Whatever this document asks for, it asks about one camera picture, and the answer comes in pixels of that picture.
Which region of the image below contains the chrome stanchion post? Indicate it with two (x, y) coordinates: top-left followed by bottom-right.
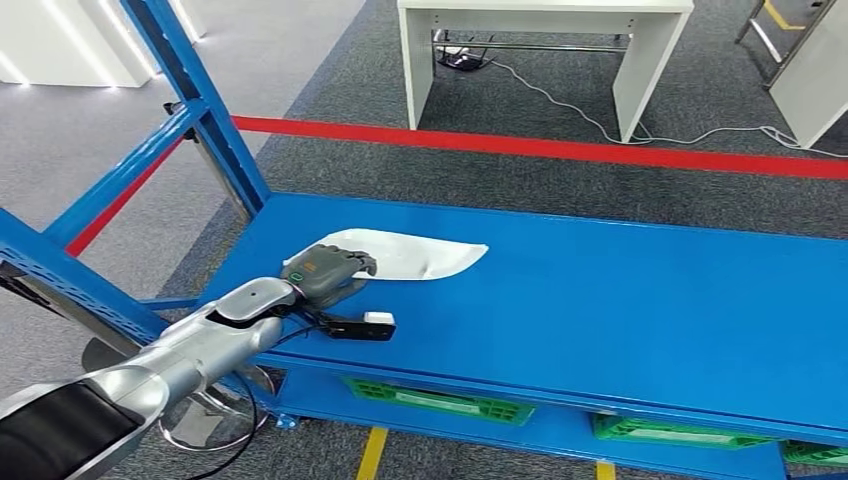
(0, 260), (144, 359)
(163, 102), (253, 223)

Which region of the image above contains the white power strip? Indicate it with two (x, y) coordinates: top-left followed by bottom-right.
(435, 46), (495, 73)

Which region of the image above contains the white curved plastic part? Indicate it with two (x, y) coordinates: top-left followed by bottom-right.
(283, 228), (490, 283)

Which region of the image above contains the short red barrier belt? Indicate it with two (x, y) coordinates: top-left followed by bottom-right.
(64, 135), (187, 260)

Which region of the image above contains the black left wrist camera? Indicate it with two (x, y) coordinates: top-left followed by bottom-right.
(321, 311), (397, 344)

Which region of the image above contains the steel table frame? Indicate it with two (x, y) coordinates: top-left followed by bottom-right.
(733, 0), (839, 91)

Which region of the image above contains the white floor cable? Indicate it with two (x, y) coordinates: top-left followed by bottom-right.
(493, 59), (848, 160)

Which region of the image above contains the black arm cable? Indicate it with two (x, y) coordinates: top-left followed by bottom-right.
(185, 317), (333, 480)

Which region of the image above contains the chrome round stanchion base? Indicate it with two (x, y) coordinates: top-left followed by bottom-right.
(157, 366), (276, 455)

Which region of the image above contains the green open plastic crate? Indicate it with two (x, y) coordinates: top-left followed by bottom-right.
(781, 440), (848, 468)

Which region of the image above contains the green folded plastic crate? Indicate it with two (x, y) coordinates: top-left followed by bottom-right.
(342, 377), (537, 427)
(591, 412), (786, 452)

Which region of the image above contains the white desk with steel bar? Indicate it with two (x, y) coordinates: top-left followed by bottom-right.
(397, 0), (696, 144)

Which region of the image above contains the blue metal shelf rack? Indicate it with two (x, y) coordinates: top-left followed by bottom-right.
(0, 0), (848, 480)

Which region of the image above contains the long red barrier belt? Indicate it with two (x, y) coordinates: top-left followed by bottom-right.
(231, 115), (848, 181)

